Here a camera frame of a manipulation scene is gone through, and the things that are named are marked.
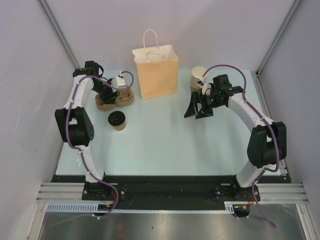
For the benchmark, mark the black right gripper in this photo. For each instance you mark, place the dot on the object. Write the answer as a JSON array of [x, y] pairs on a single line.
[[193, 109]]

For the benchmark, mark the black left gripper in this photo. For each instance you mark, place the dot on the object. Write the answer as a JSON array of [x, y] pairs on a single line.
[[110, 97]]

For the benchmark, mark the black coffee cup lid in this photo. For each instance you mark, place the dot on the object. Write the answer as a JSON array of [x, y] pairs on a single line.
[[116, 118]]

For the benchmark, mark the brown paper coffee cup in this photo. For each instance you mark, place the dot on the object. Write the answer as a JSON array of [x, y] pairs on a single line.
[[120, 127]]

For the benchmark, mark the brown paper bag white handles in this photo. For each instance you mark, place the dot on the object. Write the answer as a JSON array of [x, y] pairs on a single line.
[[157, 69]]

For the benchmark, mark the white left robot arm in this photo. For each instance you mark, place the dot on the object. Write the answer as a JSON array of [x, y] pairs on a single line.
[[77, 130]]

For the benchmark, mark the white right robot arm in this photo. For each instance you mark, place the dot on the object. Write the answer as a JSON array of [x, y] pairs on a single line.
[[267, 144]]

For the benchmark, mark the brown cardboard cup carrier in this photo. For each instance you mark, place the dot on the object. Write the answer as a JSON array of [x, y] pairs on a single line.
[[125, 98]]

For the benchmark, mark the stack of brown paper cups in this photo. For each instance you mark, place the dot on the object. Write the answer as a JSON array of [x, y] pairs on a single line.
[[196, 73]]

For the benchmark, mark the white wrapped straws bundle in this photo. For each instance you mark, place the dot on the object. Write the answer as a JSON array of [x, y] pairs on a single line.
[[79, 161]]

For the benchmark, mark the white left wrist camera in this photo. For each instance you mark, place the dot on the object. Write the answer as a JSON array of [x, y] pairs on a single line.
[[118, 82]]

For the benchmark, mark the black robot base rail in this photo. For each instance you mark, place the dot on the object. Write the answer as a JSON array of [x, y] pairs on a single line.
[[172, 193]]

